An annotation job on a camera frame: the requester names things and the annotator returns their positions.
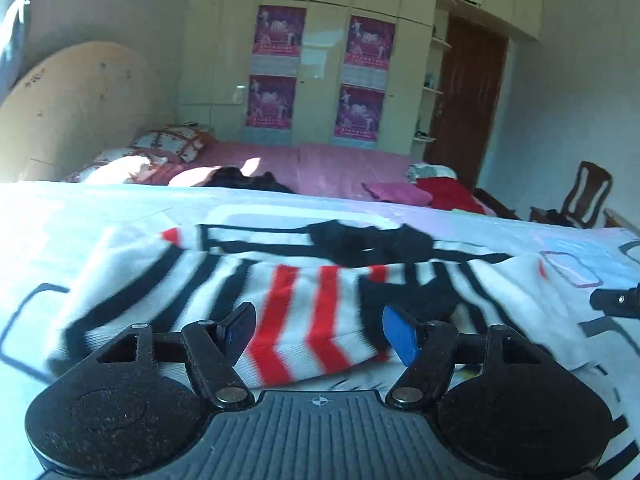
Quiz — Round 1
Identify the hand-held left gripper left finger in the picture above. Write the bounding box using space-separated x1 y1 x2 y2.
60 302 258 408

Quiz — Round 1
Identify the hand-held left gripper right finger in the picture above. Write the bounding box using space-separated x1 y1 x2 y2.
382 305 566 408

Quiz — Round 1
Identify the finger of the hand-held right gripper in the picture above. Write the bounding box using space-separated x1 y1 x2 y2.
590 284 640 321

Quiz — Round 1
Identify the striped knit sweater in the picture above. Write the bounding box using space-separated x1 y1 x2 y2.
45 220 596 391

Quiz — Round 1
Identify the dark wooden chair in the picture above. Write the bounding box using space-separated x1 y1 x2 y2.
529 161 613 229

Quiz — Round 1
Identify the pink cloth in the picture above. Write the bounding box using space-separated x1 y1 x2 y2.
362 181 434 207

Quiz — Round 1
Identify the black clothing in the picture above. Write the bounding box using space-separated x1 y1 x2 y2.
199 166 297 195

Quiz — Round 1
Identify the red cloth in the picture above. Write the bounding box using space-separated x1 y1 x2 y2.
415 176 487 215

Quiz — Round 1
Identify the white striped cloth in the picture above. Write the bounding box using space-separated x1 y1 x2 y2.
406 163 458 184

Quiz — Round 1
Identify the white printed bed sheet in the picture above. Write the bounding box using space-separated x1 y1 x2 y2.
0 180 640 480

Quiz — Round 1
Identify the pink bed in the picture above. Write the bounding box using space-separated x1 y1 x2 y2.
165 140 501 213

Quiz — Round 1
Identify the heart patterned pillow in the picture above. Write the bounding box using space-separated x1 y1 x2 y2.
132 126 215 163
62 147 173 184

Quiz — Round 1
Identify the brown wooden door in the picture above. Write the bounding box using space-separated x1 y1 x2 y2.
424 12 510 192

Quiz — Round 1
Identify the open corner shelf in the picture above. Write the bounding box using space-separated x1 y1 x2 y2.
412 10 452 143

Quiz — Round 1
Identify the cream round headboard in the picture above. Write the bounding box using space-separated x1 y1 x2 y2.
0 41 162 183

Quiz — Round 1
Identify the grey curtain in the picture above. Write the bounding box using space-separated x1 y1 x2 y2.
0 0 45 106

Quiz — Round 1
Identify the purple wall poster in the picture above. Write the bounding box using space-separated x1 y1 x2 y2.
344 15 396 72
333 85 385 140
251 5 307 57
244 75 297 130

